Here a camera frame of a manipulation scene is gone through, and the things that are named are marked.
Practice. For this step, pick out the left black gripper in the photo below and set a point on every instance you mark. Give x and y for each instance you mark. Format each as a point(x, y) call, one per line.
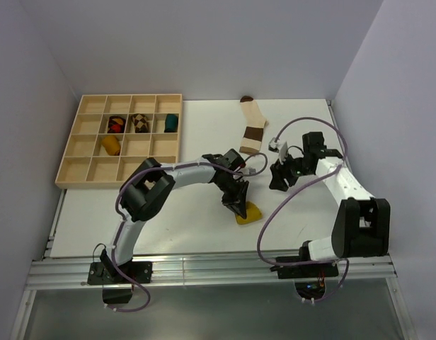
point(237, 202)

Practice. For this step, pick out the wooden compartment tray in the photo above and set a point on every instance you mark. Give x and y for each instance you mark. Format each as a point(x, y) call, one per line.
point(85, 163)

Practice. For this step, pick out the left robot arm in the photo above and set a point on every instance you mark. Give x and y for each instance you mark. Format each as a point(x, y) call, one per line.
point(143, 195)

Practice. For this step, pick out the mustard yellow sock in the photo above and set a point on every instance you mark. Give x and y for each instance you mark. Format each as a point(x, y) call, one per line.
point(111, 145)

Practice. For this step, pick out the brown checkered rolled sock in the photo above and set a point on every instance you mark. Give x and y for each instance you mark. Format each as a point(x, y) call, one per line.
point(140, 123)

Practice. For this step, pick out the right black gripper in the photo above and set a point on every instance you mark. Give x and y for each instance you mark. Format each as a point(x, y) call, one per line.
point(279, 172)

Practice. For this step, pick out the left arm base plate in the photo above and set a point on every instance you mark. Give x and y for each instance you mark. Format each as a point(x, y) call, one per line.
point(139, 271)

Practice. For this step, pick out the cream brown striped sock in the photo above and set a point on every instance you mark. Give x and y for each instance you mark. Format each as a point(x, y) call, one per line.
point(255, 124)

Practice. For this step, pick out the red black rolled sock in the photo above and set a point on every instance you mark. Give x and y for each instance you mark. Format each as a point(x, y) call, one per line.
point(116, 125)

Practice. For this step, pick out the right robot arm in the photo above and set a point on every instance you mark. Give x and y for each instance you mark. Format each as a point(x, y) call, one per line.
point(361, 227)

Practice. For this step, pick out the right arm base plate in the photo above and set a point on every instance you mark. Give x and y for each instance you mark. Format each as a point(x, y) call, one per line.
point(306, 271)

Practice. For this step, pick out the aluminium frame rail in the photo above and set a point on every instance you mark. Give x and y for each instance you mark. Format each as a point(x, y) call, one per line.
point(188, 270)

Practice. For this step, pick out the yellow bear sock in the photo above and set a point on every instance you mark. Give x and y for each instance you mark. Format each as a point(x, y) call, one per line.
point(253, 214)

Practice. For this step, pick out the dark green rolled sock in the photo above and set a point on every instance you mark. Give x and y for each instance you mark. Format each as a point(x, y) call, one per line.
point(171, 123)

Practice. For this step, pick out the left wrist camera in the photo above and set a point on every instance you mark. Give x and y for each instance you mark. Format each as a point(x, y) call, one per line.
point(248, 171)

